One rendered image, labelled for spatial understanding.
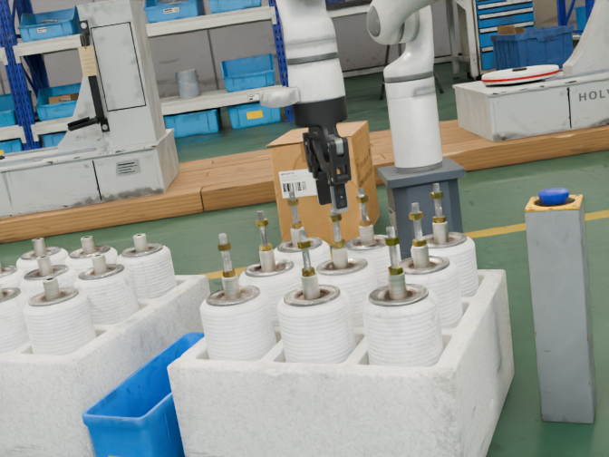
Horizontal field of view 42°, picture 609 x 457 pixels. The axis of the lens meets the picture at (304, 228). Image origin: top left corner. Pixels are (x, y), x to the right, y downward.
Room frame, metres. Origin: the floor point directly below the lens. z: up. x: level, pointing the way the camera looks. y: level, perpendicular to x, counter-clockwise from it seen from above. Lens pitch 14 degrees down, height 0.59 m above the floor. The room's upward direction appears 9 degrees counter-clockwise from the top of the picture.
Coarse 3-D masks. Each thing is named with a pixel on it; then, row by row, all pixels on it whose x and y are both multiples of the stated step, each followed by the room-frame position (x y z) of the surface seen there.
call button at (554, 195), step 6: (540, 192) 1.05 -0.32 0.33; (546, 192) 1.04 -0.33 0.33; (552, 192) 1.04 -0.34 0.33; (558, 192) 1.03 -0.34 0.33; (564, 192) 1.03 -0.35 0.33; (540, 198) 1.04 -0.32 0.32; (546, 198) 1.03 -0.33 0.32; (552, 198) 1.03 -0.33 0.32; (558, 198) 1.03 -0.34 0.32; (564, 198) 1.03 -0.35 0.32
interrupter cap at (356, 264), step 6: (348, 258) 1.13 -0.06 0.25; (354, 258) 1.13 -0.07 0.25; (360, 258) 1.12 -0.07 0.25; (324, 264) 1.12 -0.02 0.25; (330, 264) 1.12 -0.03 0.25; (354, 264) 1.10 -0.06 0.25; (360, 264) 1.09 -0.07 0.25; (366, 264) 1.09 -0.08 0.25; (318, 270) 1.09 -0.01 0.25; (324, 270) 1.09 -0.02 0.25; (330, 270) 1.08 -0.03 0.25; (336, 270) 1.08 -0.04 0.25; (342, 270) 1.08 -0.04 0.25; (348, 270) 1.07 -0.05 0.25; (354, 270) 1.07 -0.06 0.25; (360, 270) 1.07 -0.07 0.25
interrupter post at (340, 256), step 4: (332, 248) 1.10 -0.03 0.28; (336, 248) 1.10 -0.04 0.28; (340, 248) 1.09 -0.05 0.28; (344, 248) 1.10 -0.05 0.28; (332, 252) 1.10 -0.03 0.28; (336, 252) 1.09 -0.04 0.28; (340, 252) 1.09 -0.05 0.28; (344, 252) 1.09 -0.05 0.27; (336, 256) 1.09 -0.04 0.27; (340, 256) 1.09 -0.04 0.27; (344, 256) 1.09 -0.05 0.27; (336, 260) 1.09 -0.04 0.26; (340, 260) 1.09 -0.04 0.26; (344, 260) 1.09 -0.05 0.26; (348, 260) 1.10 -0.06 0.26; (336, 264) 1.09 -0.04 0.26; (340, 264) 1.09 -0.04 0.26; (344, 264) 1.09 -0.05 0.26; (348, 264) 1.10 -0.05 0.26; (336, 268) 1.10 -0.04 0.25; (340, 268) 1.09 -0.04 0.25; (344, 268) 1.09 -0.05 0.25
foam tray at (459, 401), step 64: (192, 384) 0.99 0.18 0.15; (256, 384) 0.95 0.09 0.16; (320, 384) 0.91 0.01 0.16; (384, 384) 0.88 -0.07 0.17; (448, 384) 0.84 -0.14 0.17; (192, 448) 1.00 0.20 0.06; (256, 448) 0.96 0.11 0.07; (320, 448) 0.92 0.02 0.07; (384, 448) 0.88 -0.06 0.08; (448, 448) 0.85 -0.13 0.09
